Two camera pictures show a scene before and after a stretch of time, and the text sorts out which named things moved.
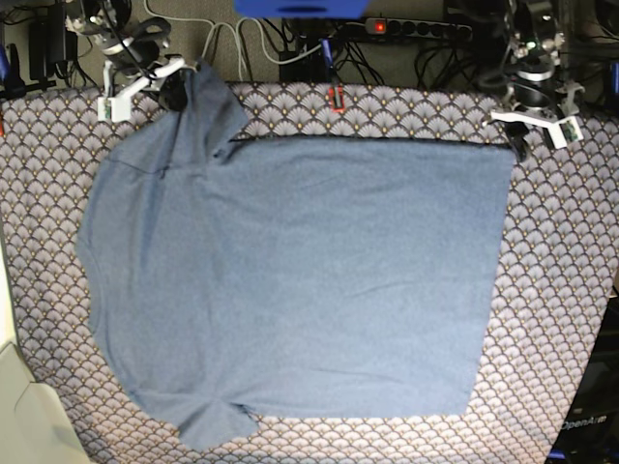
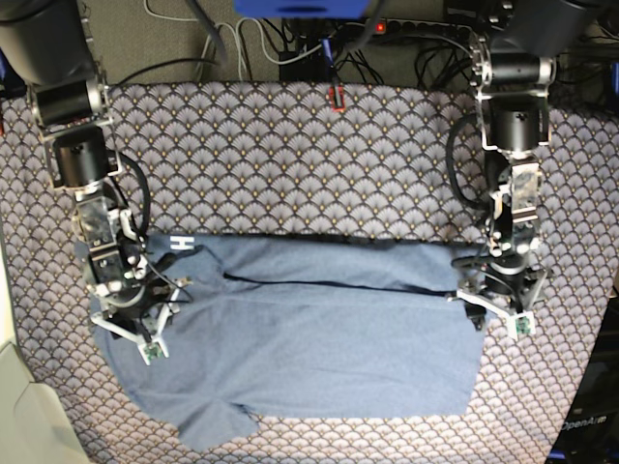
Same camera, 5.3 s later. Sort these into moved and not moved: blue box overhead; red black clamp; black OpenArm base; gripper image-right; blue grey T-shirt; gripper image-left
Moved: gripper image-left; blue grey T-shirt; gripper image-right
Not moved: blue box overhead; black OpenArm base; red black clamp
